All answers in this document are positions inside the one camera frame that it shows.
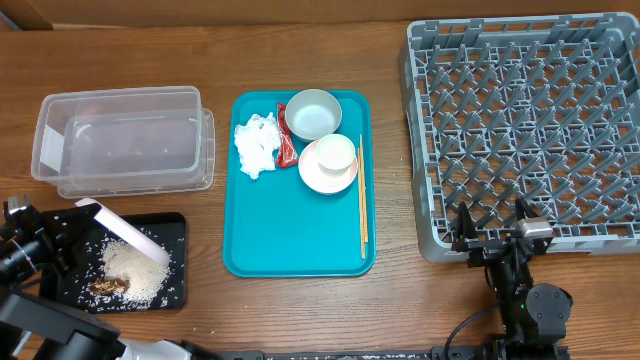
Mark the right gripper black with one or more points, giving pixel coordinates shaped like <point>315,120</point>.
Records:
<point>484,247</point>

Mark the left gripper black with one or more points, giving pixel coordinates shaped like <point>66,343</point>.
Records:
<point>58,240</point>

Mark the large pink plate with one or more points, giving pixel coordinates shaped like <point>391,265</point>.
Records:
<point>127,232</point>

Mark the red snack wrapper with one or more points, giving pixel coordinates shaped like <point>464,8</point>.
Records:
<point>287,155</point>

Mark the white tissue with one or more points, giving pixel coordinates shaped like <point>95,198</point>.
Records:
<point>256,142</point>

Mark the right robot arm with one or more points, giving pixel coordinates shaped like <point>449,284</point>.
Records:
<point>533,316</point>

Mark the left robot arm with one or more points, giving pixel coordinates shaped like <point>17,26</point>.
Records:
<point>31,241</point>

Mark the black waste tray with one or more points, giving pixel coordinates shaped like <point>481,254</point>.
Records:
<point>170,235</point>

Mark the grey dishwasher rack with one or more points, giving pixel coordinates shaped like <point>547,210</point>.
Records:
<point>543,108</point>

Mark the brown food scrap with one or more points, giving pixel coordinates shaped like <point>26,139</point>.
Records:
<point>109,286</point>

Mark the clear plastic bin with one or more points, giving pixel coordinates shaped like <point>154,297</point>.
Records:
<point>121,142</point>

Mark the pile of white rice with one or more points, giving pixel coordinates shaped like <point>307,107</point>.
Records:
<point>135,272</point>

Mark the wooden chopstick right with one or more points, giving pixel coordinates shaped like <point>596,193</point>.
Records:
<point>364,188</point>

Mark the white cup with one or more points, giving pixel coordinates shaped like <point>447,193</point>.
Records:
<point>335,153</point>

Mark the small pink saucer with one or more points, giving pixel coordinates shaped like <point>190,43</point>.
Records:
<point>318,180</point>

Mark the white-green bowl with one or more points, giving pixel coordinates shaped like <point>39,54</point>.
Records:
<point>312,114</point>

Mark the teal plastic tray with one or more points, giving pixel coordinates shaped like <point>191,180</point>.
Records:
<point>276,226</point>

